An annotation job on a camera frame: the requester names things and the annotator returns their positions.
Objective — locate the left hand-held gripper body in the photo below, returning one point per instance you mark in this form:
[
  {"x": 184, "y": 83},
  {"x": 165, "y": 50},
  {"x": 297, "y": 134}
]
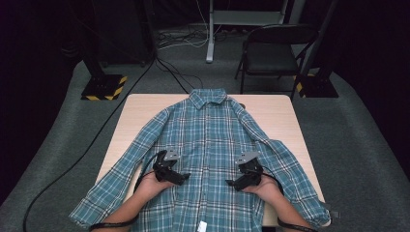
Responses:
[{"x": 163, "y": 169}]

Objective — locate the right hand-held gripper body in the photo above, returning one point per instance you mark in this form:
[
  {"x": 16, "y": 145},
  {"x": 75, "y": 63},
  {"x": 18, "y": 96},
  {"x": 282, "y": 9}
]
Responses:
[{"x": 251, "y": 175}]

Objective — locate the blue plaid shirt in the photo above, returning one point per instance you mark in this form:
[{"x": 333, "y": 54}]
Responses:
[{"x": 209, "y": 135}]

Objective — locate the person's right hand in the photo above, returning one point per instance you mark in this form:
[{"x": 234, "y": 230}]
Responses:
[{"x": 269, "y": 190}]

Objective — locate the person's left hand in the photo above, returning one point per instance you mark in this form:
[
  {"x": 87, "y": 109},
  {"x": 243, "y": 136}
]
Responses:
[{"x": 151, "y": 190}]

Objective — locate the grey tape piece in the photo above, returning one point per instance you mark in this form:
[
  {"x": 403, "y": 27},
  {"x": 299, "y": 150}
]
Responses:
[{"x": 334, "y": 213}]

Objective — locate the black stand with striped base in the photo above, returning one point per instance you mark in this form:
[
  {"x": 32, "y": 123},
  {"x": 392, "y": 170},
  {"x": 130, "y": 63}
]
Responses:
[
  {"x": 317, "y": 87},
  {"x": 103, "y": 87}
]

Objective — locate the black folding chair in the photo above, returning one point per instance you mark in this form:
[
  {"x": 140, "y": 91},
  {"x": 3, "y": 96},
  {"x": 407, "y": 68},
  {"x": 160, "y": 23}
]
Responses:
[{"x": 270, "y": 59}]

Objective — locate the white metal desk frame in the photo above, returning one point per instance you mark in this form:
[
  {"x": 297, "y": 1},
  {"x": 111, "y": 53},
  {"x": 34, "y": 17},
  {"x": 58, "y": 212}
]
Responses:
[{"x": 210, "y": 42}]

